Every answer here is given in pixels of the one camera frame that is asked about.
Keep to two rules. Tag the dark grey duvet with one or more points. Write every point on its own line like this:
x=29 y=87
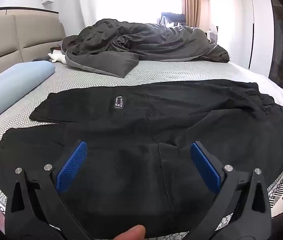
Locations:
x=144 y=42

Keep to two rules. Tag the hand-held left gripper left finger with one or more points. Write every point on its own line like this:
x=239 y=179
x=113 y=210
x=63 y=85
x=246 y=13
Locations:
x=71 y=165

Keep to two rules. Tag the dark blue cloth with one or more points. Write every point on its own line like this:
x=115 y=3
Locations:
x=171 y=17

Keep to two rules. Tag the black pants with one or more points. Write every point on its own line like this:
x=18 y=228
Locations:
x=131 y=120

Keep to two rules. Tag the light blue bolster pillow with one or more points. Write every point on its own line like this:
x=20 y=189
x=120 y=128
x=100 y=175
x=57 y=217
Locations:
x=14 y=80

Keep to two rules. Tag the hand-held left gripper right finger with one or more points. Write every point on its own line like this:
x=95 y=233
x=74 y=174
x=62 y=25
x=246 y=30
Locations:
x=205 y=165

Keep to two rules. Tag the brown curtain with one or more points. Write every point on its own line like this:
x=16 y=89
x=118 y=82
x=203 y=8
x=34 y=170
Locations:
x=194 y=7

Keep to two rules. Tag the white wardrobe door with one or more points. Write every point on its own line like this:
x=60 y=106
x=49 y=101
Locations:
x=260 y=30

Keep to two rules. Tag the person's left hand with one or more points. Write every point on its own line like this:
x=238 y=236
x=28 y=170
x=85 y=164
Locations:
x=132 y=233

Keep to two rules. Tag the beige padded headboard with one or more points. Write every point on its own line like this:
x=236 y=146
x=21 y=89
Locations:
x=6 y=37

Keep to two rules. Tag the white plush toy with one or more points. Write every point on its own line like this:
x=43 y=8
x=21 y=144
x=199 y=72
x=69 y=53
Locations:
x=56 y=56

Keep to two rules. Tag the bed with honeycomb sheet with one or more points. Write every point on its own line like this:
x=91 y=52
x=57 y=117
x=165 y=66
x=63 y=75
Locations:
x=169 y=70

